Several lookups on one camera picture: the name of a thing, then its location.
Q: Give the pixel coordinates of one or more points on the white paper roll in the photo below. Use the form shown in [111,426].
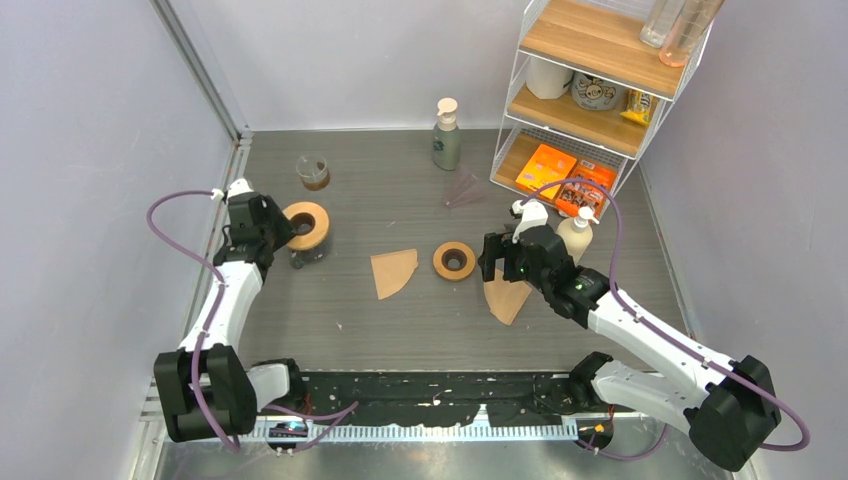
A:
[547,80]

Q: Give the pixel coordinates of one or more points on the yellow snack bag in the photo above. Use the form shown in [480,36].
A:
[640,108]

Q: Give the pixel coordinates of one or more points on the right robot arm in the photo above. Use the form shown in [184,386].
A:
[724,406]

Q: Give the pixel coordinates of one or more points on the clear glass bottle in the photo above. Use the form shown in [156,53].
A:
[659,22]

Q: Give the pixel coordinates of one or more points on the small wooden ring holder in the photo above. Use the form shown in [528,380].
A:
[453,261]

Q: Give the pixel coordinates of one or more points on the large wooden ring holder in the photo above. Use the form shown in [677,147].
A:
[311,223]

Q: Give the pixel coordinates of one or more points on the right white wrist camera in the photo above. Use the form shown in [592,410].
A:
[530,213]

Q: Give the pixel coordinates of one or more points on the orange snack packet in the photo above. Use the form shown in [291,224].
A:
[573,196]

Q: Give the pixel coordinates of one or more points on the aluminium frame rail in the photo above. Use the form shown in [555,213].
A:
[183,23]

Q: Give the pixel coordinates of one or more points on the green pump bottle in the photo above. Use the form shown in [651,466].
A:
[446,143]

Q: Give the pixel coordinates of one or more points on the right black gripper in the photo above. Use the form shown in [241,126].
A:
[495,247]

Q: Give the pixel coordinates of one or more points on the white wire wooden shelf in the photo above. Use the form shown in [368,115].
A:
[600,40]

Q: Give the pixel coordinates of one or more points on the small glass with wood band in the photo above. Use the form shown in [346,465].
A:
[313,172]

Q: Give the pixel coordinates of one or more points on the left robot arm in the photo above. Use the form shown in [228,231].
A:
[204,390]

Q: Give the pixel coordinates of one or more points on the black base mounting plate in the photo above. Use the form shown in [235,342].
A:
[426,398]

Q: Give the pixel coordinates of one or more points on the cartoon printed tin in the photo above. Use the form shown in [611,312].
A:
[594,93]

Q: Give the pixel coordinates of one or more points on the pink glass dripper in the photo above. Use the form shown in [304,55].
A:
[465,188]

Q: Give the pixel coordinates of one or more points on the cream pump bottle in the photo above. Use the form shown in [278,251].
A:
[577,232]

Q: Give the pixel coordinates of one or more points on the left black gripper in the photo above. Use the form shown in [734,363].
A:
[285,229]

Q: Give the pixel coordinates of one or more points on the orange box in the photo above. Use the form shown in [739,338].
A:
[546,165]

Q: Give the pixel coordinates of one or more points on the glass carafe server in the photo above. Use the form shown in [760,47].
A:
[311,255]

